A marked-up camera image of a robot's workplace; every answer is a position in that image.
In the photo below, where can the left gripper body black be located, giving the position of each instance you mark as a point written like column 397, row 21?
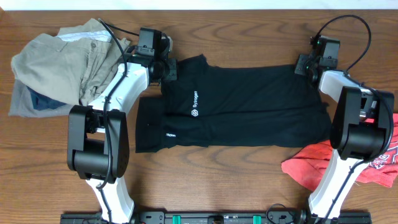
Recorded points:
column 171, row 70

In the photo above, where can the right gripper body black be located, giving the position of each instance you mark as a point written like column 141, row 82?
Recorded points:
column 301, row 65

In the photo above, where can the black polo shirt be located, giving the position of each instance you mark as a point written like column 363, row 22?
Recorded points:
column 214, row 106

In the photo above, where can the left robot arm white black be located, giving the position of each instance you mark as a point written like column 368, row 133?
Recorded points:
column 98, row 143

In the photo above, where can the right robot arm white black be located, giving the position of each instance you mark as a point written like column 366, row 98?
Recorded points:
column 361, row 131

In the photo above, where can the folded khaki pants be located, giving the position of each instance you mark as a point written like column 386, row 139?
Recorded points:
column 73, row 67

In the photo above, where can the red printed t-shirt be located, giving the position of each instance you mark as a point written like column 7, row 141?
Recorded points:
column 308, row 165

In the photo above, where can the folded navy garment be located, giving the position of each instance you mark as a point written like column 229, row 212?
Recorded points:
column 42, row 102

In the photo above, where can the folded grey garment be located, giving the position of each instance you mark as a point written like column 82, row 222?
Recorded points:
column 21, row 104

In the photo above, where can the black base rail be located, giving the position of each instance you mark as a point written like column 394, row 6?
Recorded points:
column 274, row 214

